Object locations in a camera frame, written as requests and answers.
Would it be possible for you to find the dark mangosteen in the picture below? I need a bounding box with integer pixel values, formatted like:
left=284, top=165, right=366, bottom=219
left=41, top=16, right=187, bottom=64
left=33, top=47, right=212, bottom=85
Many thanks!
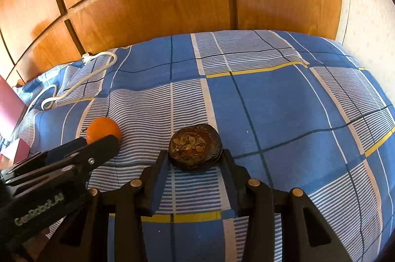
left=168, top=124, right=223, bottom=172

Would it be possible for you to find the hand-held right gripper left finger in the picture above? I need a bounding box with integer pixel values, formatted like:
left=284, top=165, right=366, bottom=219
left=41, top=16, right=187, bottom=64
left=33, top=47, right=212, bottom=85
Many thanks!
left=45, top=151, right=171, bottom=262

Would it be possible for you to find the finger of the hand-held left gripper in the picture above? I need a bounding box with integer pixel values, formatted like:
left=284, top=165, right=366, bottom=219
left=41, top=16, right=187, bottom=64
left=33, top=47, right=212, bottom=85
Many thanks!
left=0, top=134, right=120, bottom=186
left=6, top=137, right=89, bottom=173

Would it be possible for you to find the wooden wardrobe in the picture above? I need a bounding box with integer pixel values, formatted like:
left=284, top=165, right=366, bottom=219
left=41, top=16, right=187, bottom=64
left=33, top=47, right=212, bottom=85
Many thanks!
left=0, top=0, right=344, bottom=88

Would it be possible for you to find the small pink box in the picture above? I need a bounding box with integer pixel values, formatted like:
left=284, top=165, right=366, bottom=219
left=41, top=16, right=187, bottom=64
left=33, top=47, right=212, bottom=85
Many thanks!
left=0, top=138, right=30, bottom=165

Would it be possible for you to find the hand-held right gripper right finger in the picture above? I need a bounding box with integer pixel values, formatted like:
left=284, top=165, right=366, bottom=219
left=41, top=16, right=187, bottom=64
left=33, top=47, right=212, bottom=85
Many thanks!
left=219, top=149, right=352, bottom=262

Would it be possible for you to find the white power cable with plug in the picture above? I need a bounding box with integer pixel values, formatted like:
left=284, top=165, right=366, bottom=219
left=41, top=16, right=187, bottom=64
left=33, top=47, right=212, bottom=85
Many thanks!
left=26, top=51, right=118, bottom=110

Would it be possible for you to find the blue plaid blanket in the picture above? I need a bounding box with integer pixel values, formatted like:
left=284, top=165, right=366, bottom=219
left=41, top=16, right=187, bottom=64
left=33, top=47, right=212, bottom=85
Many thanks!
left=0, top=30, right=395, bottom=262

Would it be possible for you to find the orange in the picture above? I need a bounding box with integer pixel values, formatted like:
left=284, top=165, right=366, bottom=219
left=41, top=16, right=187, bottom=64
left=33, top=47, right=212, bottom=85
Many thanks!
left=84, top=117, right=122, bottom=147

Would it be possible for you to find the pink rimmed tray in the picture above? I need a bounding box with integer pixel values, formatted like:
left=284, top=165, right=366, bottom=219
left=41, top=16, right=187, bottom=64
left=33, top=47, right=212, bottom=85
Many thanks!
left=0, top=76, right=27, bottom=139

